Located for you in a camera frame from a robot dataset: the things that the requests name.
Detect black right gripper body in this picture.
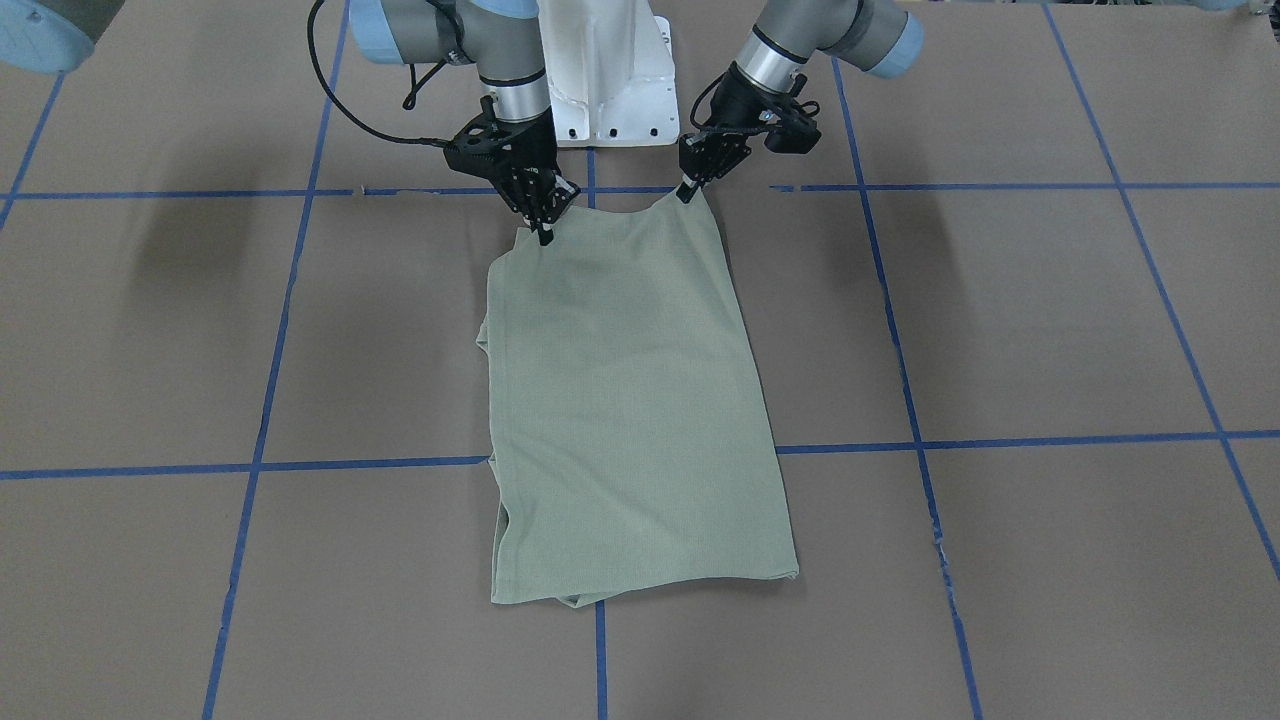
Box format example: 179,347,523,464
444,105,580,225

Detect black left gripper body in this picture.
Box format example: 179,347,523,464
678,63,820,187

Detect sage green t-shirt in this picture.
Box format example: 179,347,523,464
477,193,799,609

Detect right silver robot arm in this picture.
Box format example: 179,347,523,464
1,1,580,245

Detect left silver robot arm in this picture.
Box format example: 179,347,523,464
675,1,925,204

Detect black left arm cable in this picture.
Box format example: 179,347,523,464
689,72,731,136

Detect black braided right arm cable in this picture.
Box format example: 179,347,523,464
306,0,471,149

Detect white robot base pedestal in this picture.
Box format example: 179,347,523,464
539,1,680,149

